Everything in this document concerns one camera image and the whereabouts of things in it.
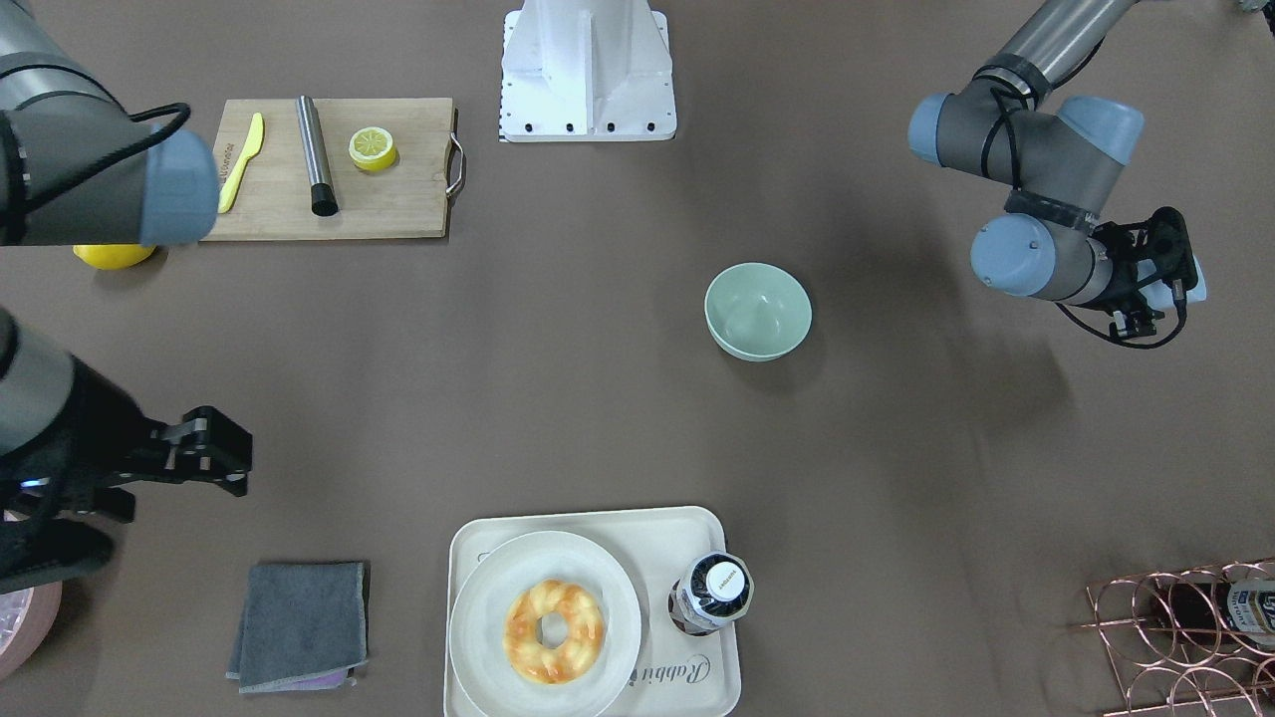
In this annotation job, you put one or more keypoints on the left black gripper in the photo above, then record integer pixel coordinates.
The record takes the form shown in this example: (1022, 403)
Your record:
(1133, 282)

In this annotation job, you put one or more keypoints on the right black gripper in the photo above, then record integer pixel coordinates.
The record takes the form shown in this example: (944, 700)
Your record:
(98, 430)

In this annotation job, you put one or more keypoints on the green ceramic bowl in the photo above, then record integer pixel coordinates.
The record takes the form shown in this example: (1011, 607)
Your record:
(757, 312)

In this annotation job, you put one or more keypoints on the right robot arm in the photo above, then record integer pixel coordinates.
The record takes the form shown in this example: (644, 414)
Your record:
(80, 169)

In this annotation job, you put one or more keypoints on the pink bowl with ice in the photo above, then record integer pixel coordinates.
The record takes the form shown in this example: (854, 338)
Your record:
(26, 619)

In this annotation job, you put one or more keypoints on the grey folded cloth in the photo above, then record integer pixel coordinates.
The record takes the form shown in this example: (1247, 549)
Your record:
(303, 627)

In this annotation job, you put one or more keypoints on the yellow plastic knife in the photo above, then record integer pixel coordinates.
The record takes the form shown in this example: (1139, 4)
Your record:
(251, 147)

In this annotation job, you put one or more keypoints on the wooden cutting board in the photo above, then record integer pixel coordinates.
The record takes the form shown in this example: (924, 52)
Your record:
(408, 201)

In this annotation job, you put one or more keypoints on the half lemon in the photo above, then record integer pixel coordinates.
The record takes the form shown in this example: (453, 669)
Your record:
(372, 149)

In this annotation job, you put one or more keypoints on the bottle in rack upper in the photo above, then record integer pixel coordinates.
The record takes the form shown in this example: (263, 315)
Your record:
(1250, 609)

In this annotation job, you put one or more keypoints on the white plate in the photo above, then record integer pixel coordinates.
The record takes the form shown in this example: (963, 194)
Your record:
(476, 626)

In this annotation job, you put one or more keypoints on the glazed donut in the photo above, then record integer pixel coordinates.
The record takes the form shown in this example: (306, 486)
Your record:
(554, 633)

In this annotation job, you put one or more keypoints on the cream serving tray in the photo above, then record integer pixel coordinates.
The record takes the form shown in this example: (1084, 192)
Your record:
(627, 563)

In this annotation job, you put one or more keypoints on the tea bottle on tray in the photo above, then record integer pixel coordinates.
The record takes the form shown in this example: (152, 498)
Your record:
(715, 591)

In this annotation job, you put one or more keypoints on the copper wire bottle rack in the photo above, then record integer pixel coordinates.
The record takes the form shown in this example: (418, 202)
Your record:
(1170, 647)

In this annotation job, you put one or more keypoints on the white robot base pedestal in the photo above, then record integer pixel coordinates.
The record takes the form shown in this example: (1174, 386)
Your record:
(586, 71)

